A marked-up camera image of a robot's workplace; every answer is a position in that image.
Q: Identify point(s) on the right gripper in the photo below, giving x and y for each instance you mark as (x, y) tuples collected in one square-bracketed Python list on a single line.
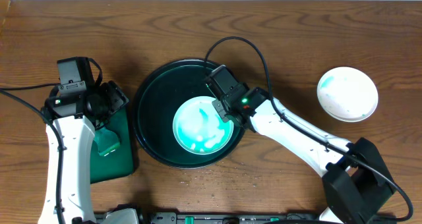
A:
[(221, 109)]

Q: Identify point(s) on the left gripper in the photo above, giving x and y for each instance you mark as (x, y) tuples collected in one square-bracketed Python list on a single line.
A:
[(116, 97)]

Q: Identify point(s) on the mint green plate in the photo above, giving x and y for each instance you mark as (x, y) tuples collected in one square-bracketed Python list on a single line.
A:
[(198, 128)]

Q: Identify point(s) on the green scrubbing sponge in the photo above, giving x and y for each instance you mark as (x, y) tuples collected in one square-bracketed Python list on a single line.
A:
[(106, 141)]

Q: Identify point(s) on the white plate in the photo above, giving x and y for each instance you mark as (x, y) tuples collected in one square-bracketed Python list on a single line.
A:
[(347, 94)]

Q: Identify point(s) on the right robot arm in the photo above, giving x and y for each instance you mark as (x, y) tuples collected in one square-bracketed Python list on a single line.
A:
[(355, 178)]

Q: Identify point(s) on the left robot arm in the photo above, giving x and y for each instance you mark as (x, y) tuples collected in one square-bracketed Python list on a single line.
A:
[(89, 141)]

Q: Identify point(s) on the round black tray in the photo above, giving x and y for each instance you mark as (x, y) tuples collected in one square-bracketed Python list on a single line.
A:
[(156, 103)]

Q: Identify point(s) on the rectangular dark green tray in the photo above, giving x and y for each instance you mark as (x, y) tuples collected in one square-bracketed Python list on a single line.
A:
[(119, 163)]

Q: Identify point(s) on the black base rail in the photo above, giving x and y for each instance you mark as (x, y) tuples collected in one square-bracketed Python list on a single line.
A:
[(230, 218)]

